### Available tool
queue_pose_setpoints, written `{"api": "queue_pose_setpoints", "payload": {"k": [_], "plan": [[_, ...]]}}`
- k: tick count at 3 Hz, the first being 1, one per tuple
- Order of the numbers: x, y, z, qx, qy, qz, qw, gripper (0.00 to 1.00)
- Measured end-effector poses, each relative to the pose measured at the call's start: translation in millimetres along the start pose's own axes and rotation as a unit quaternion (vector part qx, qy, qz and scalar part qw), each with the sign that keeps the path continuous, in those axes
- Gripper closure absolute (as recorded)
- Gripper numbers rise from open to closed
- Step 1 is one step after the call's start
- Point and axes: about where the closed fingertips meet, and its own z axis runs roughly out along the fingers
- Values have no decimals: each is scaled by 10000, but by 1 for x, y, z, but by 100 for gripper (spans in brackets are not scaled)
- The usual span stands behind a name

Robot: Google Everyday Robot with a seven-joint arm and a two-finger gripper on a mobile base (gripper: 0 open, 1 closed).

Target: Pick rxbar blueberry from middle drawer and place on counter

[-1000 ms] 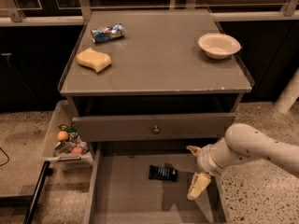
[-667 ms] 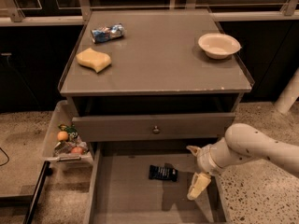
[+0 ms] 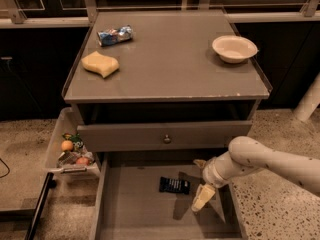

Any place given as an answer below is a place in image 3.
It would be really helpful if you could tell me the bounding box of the green snack packet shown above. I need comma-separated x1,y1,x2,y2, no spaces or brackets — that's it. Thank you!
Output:
62,133,84,151

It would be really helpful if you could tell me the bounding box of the red apple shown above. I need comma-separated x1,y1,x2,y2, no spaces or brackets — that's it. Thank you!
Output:
76,157,90,165

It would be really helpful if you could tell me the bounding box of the blue white crushed can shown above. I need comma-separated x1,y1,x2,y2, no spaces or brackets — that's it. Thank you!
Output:
97,25,133,47

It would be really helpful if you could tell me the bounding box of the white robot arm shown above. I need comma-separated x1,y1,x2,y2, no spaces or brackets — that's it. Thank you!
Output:
191,136,320,212

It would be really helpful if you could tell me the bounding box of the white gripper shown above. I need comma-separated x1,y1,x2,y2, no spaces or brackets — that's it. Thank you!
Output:
191,157,229,212

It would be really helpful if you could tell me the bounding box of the grey wooden drawer cabinet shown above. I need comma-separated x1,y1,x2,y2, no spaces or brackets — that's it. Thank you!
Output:
61,9,273,165

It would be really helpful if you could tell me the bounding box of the white paper bowl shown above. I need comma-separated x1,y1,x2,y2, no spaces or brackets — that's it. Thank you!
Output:
212,35,258,64

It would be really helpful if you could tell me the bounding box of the open grey middle drawer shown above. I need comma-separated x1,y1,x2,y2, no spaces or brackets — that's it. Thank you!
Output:
89,150,245,240

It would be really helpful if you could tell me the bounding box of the yellow wavy sponge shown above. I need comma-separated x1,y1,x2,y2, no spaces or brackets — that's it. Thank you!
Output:
81,51,120,78

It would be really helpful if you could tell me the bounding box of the black floor cable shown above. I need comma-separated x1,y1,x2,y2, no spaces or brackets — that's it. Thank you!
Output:
0,157,11,179

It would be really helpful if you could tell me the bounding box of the silver foil snack bag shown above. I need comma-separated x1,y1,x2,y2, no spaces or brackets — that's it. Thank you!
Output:
57,151,94,167

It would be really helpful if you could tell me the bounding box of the dark blue rxbar wrapper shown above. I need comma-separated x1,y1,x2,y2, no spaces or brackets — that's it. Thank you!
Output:
159,177,190,195

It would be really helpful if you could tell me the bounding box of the round metal drawer knob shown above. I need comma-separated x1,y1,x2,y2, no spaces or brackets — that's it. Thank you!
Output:
163,135,172,144

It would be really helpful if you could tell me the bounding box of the white pole leg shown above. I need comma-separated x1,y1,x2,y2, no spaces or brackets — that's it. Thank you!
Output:
293,73,320,122

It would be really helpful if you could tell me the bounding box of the black metal bar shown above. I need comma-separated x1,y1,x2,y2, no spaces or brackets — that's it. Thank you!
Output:
24,172,54,240

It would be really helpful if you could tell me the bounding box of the grey top drawer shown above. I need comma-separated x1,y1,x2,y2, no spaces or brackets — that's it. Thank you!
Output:
77,121,252,152

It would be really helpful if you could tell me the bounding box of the orange fruit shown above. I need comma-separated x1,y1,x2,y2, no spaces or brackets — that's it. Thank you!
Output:
61,140,73,151

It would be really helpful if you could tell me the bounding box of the white metal railing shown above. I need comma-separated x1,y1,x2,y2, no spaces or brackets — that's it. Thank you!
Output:
0,0,320,24

